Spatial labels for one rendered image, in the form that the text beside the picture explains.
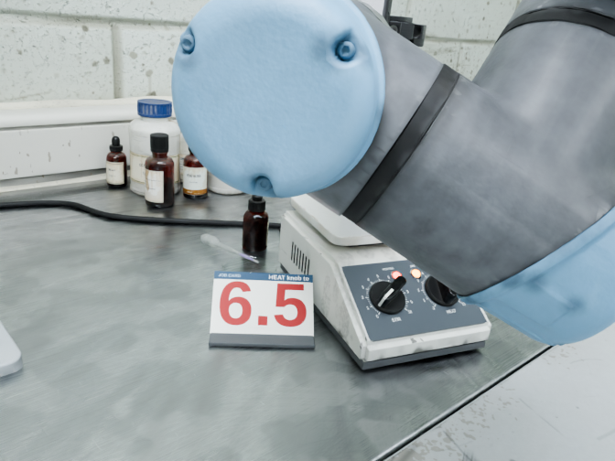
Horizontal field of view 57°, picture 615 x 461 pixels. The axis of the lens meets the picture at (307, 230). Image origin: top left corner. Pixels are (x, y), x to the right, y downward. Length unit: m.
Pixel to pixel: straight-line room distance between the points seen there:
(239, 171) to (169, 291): 0.38
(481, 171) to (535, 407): 0.30
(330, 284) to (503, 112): 0.30
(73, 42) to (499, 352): 0.70
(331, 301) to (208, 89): 0.33
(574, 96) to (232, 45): 0.13
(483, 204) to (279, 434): 0.25
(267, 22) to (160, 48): 0.78
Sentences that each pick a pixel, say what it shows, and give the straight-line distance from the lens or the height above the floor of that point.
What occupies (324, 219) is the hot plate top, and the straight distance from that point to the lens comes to 0.53.
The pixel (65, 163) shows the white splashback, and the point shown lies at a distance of 0.88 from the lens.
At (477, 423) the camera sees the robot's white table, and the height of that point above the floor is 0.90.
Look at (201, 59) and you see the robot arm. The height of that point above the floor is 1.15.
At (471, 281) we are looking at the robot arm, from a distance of 0.23.
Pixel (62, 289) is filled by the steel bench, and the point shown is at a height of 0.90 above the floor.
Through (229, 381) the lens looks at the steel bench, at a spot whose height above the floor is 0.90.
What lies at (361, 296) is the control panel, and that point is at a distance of 0.48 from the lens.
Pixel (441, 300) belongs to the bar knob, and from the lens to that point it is 0.50.
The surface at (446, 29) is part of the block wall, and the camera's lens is 1.46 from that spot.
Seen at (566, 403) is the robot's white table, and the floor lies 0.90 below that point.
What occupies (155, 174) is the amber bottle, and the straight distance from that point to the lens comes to 0.77.
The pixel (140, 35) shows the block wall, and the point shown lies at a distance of 0.95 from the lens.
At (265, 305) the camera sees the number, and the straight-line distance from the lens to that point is 0.51.
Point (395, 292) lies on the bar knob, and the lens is 0.47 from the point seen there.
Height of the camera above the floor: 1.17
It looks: 22 degrees down
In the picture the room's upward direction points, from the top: 5 degrees clockwise
